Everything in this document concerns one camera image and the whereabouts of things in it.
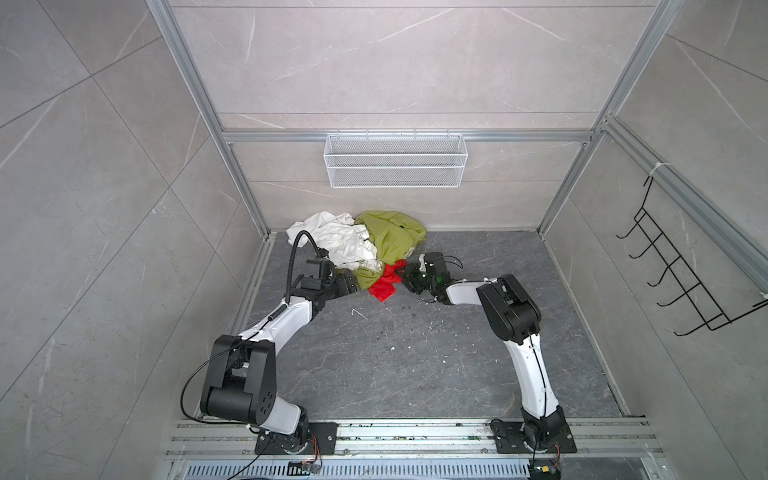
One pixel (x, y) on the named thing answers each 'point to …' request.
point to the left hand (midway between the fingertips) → (345, 274)
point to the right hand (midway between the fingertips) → (394, 271)
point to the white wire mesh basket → (395, 161)
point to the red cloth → (383, 288)
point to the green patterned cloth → (394, 235)
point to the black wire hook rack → (706, 310)
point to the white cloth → (346, 242)
